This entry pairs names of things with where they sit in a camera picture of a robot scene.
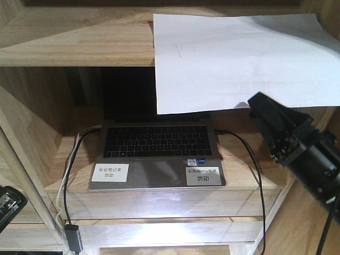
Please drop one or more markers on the grey usb hub adapter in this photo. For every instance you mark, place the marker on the grey usb hub adapter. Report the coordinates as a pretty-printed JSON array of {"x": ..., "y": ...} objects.
[{"x": 73, "y": 237}]

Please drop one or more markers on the white paper sheet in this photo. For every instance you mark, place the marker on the white paper sheet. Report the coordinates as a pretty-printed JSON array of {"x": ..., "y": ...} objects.
[{"x": 214, "y": 63}]

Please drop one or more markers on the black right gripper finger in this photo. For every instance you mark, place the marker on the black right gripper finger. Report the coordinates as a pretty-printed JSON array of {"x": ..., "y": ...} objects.
[{"x": 275, "y": 121}]

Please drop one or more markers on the grey open laptop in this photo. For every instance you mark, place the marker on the grey open laptop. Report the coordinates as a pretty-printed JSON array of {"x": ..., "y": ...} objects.
[{"x": 157, "y": 148}]

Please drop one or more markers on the white label left palmrest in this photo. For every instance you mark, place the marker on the white label left palmrest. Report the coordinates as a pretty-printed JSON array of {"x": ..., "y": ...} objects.
[{"x": 110, "y": 173}]

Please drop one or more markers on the white label right palmrest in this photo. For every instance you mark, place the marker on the white label right palmrest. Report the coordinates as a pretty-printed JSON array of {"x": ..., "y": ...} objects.
[{"x": 203, "y": 176}]

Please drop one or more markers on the white label palmrest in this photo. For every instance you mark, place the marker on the white label palmrest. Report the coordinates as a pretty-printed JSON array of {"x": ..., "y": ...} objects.
[
  {"x": 203, "y": 176},
  {"x": 110, "y": 173}
]

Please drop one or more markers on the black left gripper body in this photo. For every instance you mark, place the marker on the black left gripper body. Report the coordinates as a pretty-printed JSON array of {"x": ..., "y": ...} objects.
[{"x": 12, "y": 202}]

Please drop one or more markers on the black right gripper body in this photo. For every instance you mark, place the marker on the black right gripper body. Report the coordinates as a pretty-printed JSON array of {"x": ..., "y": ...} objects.
[{"x": 293, "y": 144}]

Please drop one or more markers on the wooden shelf unit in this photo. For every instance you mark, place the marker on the wooden shelf unit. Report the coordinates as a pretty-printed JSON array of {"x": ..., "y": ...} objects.
[{"x": 40, "y": 42}]

